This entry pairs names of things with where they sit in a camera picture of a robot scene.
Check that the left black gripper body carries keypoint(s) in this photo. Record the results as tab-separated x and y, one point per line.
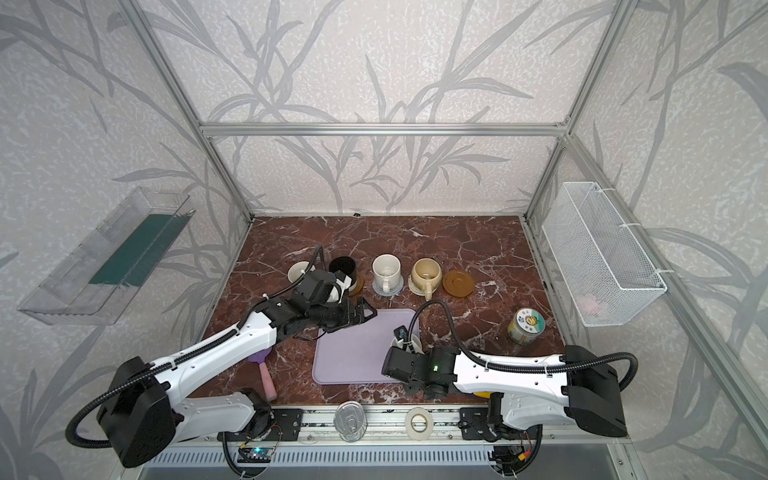
346	310

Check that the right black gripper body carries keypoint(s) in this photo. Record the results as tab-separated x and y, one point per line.
391	362

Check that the white mug lavender handle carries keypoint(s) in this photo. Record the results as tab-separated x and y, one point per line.
297	270

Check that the black mug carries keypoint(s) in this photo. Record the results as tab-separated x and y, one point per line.
346	265

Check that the large white mug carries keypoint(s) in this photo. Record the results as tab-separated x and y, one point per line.
386	269

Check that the brown wooden coaster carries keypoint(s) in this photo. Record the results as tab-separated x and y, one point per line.
458	283
356	288

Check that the beige mug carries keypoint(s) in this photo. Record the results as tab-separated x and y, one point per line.
427	266

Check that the white mug blue handle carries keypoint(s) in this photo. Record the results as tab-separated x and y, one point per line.
413	345

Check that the white patterned round coaster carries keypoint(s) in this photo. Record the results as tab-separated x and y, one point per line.
424	285

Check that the light blue woven coaster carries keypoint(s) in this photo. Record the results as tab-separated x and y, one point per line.
392	291

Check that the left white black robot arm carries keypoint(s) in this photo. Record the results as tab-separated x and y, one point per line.
148	406

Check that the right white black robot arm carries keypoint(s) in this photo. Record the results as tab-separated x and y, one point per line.
574	387

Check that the white tape roll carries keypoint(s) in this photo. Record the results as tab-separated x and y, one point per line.
419	424

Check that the lavender plastic tray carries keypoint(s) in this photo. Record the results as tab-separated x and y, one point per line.
355	355

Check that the clear glass jar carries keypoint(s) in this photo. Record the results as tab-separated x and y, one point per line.
350	421

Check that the purple pink spatula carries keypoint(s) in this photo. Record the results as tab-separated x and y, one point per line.
259	359

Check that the green labelled tin can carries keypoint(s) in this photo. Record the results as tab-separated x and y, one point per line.
527	325

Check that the green lit circuit board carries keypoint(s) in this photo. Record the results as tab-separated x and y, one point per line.
255	454

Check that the pink object in basket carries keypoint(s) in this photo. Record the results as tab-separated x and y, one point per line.
591	308

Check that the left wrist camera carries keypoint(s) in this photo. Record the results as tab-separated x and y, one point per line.
342	285

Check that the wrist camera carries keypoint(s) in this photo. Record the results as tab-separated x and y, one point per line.
401	336
342	285

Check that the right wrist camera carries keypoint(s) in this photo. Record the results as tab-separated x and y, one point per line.
401	336

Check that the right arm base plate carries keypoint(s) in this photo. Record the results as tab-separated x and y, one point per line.
479	423

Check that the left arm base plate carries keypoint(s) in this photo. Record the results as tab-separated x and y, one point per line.
276	425

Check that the white wire basket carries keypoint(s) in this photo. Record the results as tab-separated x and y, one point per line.
597	253

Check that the clear wall shelf green mat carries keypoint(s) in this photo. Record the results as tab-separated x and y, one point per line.
95	283

